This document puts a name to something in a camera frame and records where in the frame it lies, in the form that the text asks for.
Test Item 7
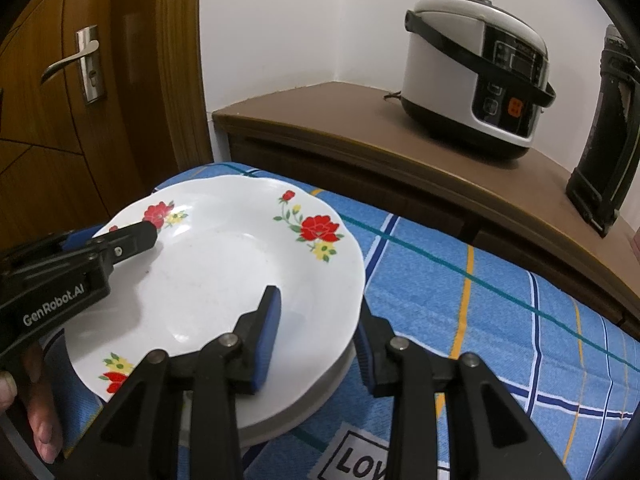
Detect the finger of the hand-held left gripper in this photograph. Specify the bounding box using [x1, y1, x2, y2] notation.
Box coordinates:
[85, 220, 160, 273]
[0, 226, 101, 281]

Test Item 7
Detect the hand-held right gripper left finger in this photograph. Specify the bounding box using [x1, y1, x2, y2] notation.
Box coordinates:
[52, 285, 282, 480]

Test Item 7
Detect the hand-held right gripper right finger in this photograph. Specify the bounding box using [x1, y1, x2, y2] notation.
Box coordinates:
[352, 300, 573, 480]

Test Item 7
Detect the white plate with red flowers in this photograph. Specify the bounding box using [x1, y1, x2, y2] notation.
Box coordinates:
[64, 175, 366, 403]

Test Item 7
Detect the person's left hand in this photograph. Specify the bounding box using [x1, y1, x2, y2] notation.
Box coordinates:
[0, 344, 64, 464]

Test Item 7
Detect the wooden door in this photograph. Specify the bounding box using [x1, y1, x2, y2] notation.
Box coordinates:
[0, 0, 213, 256]

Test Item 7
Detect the blue plaid tablecloth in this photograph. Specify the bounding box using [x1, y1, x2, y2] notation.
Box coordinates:
[37, 162, 638, 480]

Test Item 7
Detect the brown wooden cabinet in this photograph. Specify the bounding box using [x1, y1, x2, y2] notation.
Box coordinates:
[212, 81, 640, 341]

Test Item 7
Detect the white and black rice cooker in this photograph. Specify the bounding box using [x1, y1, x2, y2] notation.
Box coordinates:
[400, 0, 557, 162]

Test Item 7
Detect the tall black thermos flask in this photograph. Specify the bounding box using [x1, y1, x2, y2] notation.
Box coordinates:
[566, 24, 640, 238]

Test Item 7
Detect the metal door handle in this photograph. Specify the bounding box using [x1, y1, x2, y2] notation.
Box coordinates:
[41, 25, 107, 106]

